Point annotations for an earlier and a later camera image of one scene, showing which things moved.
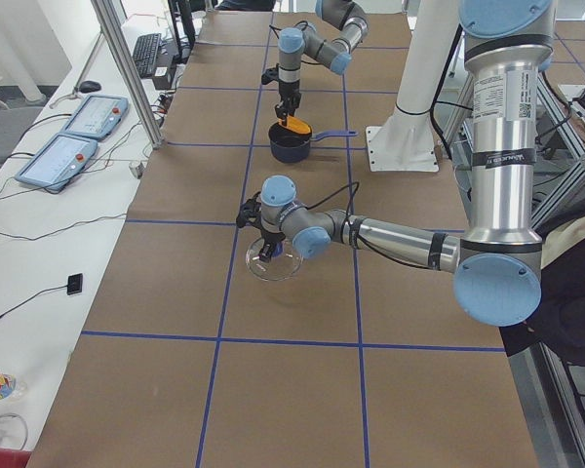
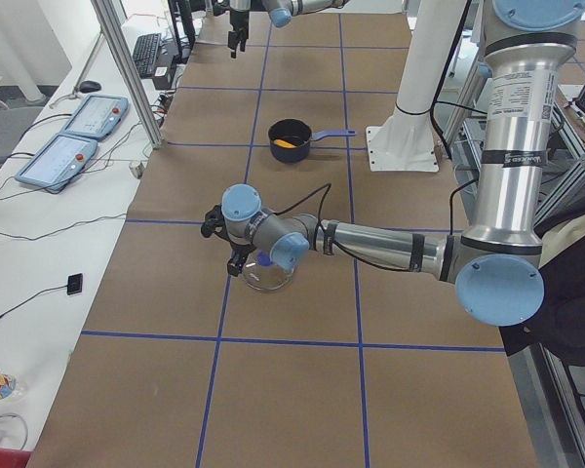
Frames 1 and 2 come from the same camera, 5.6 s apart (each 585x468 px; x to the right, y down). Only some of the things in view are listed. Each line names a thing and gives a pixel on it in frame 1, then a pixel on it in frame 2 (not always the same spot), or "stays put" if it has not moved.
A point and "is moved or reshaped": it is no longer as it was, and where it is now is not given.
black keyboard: x=145 y=52 stays put
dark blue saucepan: x=293 y=147 stays put
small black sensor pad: x=74 y=284 stays put
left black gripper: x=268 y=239 -> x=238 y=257
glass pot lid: x=285 y=262 is moved or reshaped
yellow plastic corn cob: x=296 y=125 -> x=284 y=143
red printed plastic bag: x=1 y=386 stays put
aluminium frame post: x=129 y=74 stays put
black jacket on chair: x=569 y=317 stays put
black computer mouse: x=90 y=86 stays put
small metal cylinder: x=136 y=168 stays put
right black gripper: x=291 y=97 -> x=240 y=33
